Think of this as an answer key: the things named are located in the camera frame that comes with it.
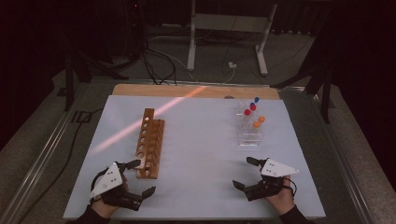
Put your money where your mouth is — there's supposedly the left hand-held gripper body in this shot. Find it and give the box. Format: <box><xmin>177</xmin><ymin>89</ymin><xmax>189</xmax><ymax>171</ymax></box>
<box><xmin>89</xmin><ymin>161</ymin><xmax>145</xmax><ymax>212</ymax></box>

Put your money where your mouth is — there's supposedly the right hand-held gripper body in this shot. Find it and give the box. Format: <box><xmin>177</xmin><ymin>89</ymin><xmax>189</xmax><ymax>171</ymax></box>
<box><xmin>244</xmin><ymin>159</ymin><xmax>301</xmax><ymax>202</ymax></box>

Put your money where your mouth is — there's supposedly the clear plastic test tube rack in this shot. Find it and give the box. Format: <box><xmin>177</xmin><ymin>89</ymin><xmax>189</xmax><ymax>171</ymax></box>
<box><xmin>234</xmin><ymin>101</ymin><xmax>265</xmax><ymax>147</ymax></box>

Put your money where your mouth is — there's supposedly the wooden test tube rack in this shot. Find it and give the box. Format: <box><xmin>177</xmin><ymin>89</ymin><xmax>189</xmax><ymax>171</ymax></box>
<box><xmin>134</xmin><ymin>107</ymin><xmax>166</xmax><ymax>180</ymax></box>

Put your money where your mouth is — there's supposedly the red capped test tube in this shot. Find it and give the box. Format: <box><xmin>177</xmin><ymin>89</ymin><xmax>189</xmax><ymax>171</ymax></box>
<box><xmin>249</xmin><ymin>104</ymin><xmax>258</xmax><ymax>124</ymax></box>
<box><xmin>243</xmin><ymin>108</ymin><xmax>252</xmax><ymax>129</ymax></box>

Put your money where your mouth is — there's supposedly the person's left hand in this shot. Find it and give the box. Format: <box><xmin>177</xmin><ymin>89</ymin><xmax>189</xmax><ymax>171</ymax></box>
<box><xmin>91</xmin><ymin>195</ymin><xmax>123</xmax><ymax>218</ymax></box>

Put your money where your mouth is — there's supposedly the person's right hand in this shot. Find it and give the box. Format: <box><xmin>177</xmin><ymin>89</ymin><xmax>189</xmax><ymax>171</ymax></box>
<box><xmin>265</xmin><ymin>175</ymin><xmax>296</xmax><ymax>217</ymax></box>

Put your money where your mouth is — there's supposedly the white table board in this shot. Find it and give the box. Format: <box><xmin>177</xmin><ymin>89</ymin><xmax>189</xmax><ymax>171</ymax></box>
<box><xmin>63</xmin><ymin>94</ymin><xmax>327</xmax><ymax>220</ymax></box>

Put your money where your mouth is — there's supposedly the blue capped test tube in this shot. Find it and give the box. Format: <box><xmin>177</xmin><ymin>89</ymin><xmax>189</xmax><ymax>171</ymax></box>
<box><xmin>252</xmin><ymin>96</ymin><xmax>261</xmax><ymax>116</ymax></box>

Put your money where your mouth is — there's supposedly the black metal stand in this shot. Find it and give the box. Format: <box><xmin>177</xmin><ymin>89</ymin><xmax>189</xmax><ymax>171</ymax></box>
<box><xmin>270</xmin><ymin>31</ymin><xmax>334</xmax><ymax>124</ymax></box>
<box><xmin>64</xmin><ymin>46</ymin><xmax>129</xmax><ymax>112</ymax></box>

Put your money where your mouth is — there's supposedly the white metal stand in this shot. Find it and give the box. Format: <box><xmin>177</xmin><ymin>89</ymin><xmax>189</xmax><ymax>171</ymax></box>
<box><xmin>186</xmin><ymin>0</ymin><xmax>278</xmax><ymax>77</ymax></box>

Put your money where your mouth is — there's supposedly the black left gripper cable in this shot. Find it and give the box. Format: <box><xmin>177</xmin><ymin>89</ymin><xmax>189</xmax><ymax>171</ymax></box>
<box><xmin>90</xmin><ymin>168</ymin><xmax>110</xmax><ymax>192</ymax></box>

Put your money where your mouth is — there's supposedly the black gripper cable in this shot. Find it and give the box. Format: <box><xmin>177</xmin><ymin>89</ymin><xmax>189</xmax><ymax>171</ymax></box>
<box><xmin>90</xmin><ymin>168</ymin><xmax>110</xmax><ymax>192</ymax></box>
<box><xmin>281</xmin><ymin>176</ymin><xmax>298</xmax><ymax>198</ymax></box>

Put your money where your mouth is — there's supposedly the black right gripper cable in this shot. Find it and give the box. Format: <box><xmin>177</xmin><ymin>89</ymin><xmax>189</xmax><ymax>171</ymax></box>
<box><xmin>281</xmin><ymin>176</ymin><xmax>298</xmax><ymax>198</ymax></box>

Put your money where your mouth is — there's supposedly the thin black floor cable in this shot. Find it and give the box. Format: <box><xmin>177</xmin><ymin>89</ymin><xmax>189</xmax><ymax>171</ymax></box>
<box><xmin>18</xmin><ymin>107</ymin><xmax>105</xmax><ymax>224</ymax></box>

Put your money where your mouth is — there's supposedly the aluminium frame rail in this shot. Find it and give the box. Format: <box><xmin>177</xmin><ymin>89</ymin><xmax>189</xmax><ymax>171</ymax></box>
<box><xmin>279</xmin><ymin>87</ymin><xmax>378</xmax><ymax>224</ymax></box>
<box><xmin>0</xmin><ymin>82</ymin><xmax>92</xmax><ymax>224</ymax></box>

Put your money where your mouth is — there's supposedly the black floor cable bundle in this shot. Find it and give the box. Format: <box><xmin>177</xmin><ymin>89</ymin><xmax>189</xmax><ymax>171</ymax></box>
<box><xmin>140</xmin><ymin>40</ymin><xmax>177</xmax><ymax>86</ymax></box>

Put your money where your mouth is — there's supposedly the white floor cable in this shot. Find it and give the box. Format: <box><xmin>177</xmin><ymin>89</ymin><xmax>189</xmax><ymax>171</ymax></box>
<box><xmin>148</xmin><ymin>35</ymin><xmax>236</xmax><ymax>84</ymax></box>

